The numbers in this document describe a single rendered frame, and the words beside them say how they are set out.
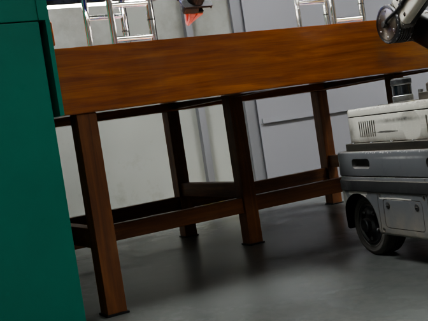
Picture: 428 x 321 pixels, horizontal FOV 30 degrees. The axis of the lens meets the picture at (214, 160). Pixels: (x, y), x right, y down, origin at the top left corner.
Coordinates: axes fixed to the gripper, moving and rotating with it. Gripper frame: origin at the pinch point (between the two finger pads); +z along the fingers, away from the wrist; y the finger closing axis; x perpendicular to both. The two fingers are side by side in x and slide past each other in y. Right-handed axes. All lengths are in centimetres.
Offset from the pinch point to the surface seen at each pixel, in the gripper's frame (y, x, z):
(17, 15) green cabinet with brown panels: 59, 9, -16
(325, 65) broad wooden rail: -41.7, 22.9, 3.4
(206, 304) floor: 21, 81, 32
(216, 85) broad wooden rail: 0.4, 25.0, 3.9
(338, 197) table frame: -123, -6, 132
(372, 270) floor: -28, 89, 23
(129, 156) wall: -54, -100, 188
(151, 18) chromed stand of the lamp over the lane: -3.2, -28.1, 21.8
